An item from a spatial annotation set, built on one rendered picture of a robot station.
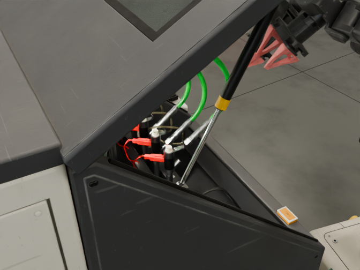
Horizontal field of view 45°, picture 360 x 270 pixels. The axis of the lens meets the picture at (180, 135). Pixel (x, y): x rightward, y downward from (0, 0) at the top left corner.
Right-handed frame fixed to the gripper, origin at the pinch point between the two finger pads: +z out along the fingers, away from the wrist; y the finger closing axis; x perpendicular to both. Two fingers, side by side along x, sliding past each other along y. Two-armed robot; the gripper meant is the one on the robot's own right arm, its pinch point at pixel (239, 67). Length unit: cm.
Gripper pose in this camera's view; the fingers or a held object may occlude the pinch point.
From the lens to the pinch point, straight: 127.9
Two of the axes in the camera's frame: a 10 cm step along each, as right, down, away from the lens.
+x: 2.5, 5.8, -7.8
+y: -6.7, -4.8, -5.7
